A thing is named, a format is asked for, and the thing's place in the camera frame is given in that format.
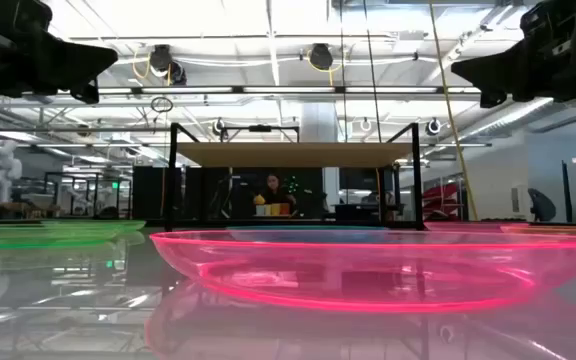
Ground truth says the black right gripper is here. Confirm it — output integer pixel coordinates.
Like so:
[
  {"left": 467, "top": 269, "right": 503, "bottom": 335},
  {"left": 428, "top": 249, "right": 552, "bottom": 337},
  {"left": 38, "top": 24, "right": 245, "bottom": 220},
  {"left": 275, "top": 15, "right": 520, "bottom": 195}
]
[{"left": 450, "top": 0, "right": 576, "bottom": 109}]

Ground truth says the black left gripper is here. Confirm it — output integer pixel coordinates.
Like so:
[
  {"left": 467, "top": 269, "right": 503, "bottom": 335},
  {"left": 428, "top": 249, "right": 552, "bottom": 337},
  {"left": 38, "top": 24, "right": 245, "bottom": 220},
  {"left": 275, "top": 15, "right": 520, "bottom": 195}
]
[{"left": 0, "top": 0, "right": 119, "bottom": 105}]

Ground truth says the translucent green plate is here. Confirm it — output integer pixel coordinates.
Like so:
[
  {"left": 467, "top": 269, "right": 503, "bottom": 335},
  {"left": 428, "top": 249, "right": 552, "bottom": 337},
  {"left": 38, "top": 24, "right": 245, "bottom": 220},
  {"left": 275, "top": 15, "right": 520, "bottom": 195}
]
[
  {"left": 42, "top": 219, "right": 147, "bottom": 234},
  {"left": 0, "top": 225, "right": 122, "bottom": 250}
]

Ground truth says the translucent orange plate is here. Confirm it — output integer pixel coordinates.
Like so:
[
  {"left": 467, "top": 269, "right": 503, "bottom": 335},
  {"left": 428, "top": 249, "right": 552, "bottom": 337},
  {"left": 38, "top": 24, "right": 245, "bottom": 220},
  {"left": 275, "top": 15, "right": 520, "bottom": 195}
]
[{"left": 500, "top": 223, "right": 576, "bottom": 239}]

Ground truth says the large translucent pink plate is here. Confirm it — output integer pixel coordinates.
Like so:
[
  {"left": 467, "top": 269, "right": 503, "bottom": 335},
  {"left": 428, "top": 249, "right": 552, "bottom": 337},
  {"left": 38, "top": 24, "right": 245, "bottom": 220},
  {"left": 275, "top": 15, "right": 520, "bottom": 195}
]
[{"left": 149, "top": 229, "right": 576, "bottom": 314}]

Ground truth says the translucent blue plate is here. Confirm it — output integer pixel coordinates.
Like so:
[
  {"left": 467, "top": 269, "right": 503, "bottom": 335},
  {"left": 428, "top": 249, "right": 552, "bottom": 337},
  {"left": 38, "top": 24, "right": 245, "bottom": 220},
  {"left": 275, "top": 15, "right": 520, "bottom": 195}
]
[{"left": 226, "top": 224, "right": 390, "bottom": 234}]

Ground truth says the wooden shelf board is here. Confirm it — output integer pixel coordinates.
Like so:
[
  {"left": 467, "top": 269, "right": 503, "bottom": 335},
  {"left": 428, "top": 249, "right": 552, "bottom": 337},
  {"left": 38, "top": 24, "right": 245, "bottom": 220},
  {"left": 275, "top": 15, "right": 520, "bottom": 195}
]
[{"left": 176, "top": 142, "right": 414, "bottom": 169}]

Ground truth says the white robot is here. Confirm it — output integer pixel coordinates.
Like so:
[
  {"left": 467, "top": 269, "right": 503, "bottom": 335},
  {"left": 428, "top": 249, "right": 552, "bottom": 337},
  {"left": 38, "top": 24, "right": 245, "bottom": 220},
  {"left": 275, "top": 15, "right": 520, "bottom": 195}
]
[{"left": 0, "top": 139, "right": 23, "bottom": 204}]

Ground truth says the black upright panel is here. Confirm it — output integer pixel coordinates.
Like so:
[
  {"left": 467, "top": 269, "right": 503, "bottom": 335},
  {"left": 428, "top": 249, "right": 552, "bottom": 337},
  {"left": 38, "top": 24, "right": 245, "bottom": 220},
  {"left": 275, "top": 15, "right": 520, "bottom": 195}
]
[{"left": 561, "top": 159, "right": 574, "bottom": 224}]

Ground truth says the red background object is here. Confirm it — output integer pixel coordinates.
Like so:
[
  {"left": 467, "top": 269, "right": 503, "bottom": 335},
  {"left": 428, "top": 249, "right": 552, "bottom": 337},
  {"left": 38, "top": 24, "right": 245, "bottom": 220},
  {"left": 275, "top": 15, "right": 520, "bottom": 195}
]
[{"left": 421, "top": 182, "right": 462, "bottom": 221}]

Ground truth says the dark office chair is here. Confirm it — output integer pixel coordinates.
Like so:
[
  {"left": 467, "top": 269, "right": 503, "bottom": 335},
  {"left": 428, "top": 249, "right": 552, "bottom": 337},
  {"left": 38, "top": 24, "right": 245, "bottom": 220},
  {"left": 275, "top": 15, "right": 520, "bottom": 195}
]
[{"left": 527, "top": 187, "right": 558, "bottom": 223}]

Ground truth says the overhead light bar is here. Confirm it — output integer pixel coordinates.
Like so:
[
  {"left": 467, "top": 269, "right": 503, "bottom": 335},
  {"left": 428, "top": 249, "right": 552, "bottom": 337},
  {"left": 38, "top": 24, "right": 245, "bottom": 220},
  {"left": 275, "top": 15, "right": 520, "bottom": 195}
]
[{"left": 22, "top": 85, "right": 484, "bottom": 97}]

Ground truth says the person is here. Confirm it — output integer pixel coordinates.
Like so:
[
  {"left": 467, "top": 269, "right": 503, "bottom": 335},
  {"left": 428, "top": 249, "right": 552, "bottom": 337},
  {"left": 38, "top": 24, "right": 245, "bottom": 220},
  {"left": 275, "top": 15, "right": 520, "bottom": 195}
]
[{"left": 253, "top": 173, "right": 298, "bottom": 217}]

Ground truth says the yellow hanging cord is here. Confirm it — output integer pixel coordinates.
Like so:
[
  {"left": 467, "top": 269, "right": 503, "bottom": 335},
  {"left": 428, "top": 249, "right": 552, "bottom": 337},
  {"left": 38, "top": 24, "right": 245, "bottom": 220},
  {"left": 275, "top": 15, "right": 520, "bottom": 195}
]
[{"left": 427, "top": 0, "right": 479, "bottom": 221}]

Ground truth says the coiled cable loop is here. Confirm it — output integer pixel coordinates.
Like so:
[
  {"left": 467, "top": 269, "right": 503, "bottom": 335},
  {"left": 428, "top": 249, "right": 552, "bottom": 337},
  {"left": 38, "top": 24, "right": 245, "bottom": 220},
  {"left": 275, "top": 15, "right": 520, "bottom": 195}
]
[{"left": 150, "top": 96, "right": 174, "bottom": 114}]

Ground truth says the large ceiling cord reel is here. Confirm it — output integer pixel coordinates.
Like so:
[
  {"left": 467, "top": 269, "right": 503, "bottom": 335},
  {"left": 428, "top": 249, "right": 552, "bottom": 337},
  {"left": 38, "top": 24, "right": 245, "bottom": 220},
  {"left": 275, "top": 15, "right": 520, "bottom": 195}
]
[
  {"left": 148, "top": 43, "right": 174, "bottom": 77},
  {"left": 309, "top": 43, "right": 334, "bottom": 71}
]

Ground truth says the dark ceiling cord reel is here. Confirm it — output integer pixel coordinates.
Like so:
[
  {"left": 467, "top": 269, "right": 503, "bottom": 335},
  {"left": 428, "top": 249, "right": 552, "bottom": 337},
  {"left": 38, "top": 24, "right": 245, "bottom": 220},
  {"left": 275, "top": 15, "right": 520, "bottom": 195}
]
[{"left": 170, "top": 60, "right": 188, "bottom": 86}]

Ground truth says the thin black hanging cable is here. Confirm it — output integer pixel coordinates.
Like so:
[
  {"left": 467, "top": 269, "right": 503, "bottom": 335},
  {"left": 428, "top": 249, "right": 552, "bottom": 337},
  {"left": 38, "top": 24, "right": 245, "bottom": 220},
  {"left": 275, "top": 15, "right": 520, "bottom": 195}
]
[
  {"left": 338, "top": 0, "right": 347, "bottom": 144},
  {"left": 362, "top": 0, "right": 383, "bottom": 132}
]

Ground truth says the black frame wooden shelf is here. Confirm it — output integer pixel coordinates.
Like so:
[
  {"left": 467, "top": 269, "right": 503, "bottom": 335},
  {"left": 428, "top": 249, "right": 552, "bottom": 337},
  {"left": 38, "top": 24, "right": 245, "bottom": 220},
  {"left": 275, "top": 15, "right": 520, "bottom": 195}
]
[{"left": 164, "top": 122, "right": 425, "bottom": 234}]

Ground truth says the black background camera frame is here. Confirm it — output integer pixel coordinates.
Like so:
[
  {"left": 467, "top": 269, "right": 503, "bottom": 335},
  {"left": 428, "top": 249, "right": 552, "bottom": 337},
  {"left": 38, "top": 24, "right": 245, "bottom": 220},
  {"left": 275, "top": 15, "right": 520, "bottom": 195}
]
[{"left": 220, "top": 124, "right": 301, "bottom": 144}]

